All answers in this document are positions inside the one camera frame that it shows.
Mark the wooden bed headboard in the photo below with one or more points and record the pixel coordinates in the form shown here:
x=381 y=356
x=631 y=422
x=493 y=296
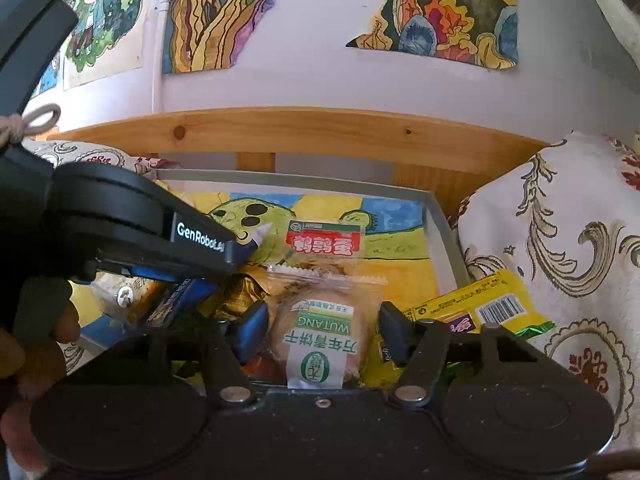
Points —
x=450 y=159

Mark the red label egg packet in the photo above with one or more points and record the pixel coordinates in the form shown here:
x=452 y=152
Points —
x=315 y=241

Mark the person's left hand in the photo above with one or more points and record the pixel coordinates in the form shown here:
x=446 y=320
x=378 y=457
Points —
x=35 y=369

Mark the seaweed swirl wall drawing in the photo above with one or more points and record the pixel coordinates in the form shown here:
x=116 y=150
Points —
x=205 y=35

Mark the golden brown snack wrapper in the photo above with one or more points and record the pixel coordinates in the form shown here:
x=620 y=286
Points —
x=233 y=299

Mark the landscape flowers wall drawing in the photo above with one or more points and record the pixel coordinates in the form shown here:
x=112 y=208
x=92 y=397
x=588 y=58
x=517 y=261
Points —
x=478 y=32

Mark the floral white red bedspread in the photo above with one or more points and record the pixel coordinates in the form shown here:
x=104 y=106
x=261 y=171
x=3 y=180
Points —
x=567 y=224

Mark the grey shallow tray box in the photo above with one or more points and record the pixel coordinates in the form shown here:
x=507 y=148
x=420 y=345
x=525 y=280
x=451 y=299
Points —
x=448 y=261

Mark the yellow green snack packet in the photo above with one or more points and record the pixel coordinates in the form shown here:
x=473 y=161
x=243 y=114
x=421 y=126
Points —
x=499 y=298

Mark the white wall pipe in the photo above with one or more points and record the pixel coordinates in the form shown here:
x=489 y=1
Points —
x=161 y=10

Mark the dark blue small snack packet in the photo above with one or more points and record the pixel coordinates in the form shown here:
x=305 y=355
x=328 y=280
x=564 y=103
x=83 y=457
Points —
x=246 y=245

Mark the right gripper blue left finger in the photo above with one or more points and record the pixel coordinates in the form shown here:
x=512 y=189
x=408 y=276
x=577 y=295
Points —
x=246 y=334

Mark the colourful drawing tray liner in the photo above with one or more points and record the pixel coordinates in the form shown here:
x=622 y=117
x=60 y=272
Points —
x=396 y=246

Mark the wrapped beige cake bar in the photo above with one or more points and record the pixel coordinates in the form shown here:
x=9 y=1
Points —
x=129 y=300

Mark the round biscuit green label packet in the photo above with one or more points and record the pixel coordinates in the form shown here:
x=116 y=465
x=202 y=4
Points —
x=323 y=324

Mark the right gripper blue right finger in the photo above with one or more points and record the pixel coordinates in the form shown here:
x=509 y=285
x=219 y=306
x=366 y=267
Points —
x=401 y=336

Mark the blond boy wall drawing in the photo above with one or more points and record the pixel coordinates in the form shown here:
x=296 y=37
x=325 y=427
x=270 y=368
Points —
x=107 y=40

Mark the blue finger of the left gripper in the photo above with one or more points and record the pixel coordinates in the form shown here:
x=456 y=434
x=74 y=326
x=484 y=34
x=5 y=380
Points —
x=166 y=271
x=185 y=295

